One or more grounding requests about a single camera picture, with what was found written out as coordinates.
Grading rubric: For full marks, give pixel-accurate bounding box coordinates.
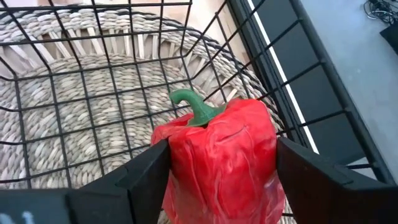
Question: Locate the black frame rail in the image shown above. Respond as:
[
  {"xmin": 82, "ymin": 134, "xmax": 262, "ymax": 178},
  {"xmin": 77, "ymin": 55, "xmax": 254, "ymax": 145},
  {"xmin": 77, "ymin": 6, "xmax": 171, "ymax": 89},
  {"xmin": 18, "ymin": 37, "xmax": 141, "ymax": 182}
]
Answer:
[{"xmin": 228, "ymin": 0, "xmax": 321, "ymax": 155}]

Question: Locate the black cable bundle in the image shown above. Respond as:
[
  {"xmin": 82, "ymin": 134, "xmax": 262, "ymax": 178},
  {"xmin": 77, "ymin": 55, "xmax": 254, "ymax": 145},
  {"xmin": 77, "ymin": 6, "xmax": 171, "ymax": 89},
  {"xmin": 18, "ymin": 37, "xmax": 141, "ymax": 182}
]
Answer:
[{"xmin": 363, "ymin": 0, "xmax": 398, "ymax": 25}]

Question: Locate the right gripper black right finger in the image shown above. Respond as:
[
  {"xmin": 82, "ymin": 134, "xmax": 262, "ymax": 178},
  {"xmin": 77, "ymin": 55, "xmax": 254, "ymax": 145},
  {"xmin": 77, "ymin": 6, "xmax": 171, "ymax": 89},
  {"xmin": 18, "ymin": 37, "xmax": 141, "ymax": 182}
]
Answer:
[{"xmin": 276, "ymin": 136, "xmax": 398, "ymax": 224}]

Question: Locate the round woven straw mat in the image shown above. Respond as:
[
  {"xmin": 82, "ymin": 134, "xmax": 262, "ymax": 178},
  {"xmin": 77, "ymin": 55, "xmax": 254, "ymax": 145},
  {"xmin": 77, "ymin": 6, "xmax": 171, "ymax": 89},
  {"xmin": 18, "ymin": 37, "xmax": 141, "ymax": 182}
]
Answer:
[{"xmin": 0, "ymin": 4, "xmax": 285, "ymax": 224}]

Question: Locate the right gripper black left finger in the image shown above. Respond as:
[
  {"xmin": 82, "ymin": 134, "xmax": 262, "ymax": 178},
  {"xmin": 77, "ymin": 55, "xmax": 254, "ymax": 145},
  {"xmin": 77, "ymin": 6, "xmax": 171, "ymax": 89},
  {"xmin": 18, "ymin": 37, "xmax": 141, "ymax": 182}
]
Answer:
[{"xmin": 67, "ymin": 139, "xmax": 171, "ymax": 224}]

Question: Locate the red bell pepper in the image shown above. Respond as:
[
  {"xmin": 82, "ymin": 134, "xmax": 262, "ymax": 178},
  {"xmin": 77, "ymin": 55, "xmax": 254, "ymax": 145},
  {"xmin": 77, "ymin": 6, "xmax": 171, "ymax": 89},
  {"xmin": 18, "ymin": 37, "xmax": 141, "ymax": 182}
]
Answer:
[{"xmin": 150, "ymin": 88, "xmax": 286, "ymax": 224}]

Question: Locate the black wire basket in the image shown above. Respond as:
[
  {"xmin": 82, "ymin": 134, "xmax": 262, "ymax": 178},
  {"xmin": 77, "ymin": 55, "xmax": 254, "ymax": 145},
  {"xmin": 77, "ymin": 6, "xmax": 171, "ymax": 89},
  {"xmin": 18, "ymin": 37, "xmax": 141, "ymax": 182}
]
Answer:
[{"xmin": 0, "ymin": 0, "xmax": 397, "ymax": 218}]

